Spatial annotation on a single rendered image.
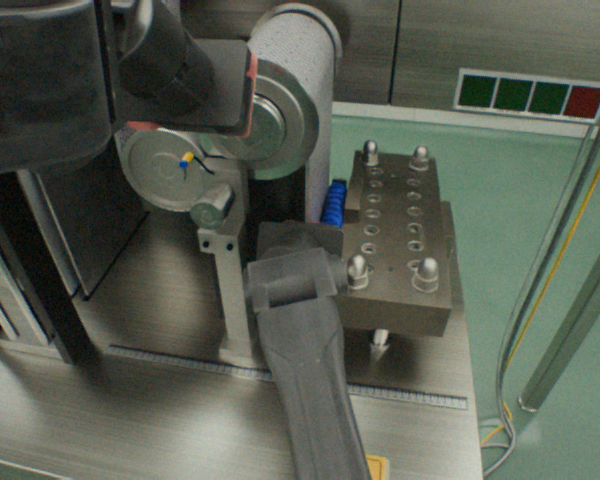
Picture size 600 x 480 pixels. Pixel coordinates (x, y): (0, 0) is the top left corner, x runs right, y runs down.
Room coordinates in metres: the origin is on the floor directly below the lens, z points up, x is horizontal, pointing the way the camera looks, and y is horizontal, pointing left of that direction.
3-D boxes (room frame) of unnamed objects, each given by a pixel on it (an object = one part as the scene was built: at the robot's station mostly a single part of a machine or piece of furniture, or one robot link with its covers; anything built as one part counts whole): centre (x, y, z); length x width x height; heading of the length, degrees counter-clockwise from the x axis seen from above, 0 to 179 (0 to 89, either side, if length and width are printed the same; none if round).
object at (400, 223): (0.61, -0.15, 1.00); 0.40 x 0.16 x 0.06; 170
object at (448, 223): (0.61, -0.25, 0.96); 0.10 x 0.03 x 0.11; 170
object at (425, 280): (0.44, -0.17, 1.05); 0.04 x 0.04 x 0.04
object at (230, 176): (0.45, 0.09, 1.05); 0.06 x 0.05 x 0.31; 170
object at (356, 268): (0.45, -0.08, 1.05); 0.04 x 0.04 x 0.04
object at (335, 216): (0.59, -0.05, 1.03); 0.21 x 0.04 x 0.03; 170
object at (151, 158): (0.62, 0.15, 1.17); 0.26 x 0.12 x 0.12; 170
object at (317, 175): (0.59, -0.03, 1.11); 0.23 x 0.01 x 0.18; 170
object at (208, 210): (0.41, 0.10, 1.18); 0.04 x 0.02 x 0.04; 80
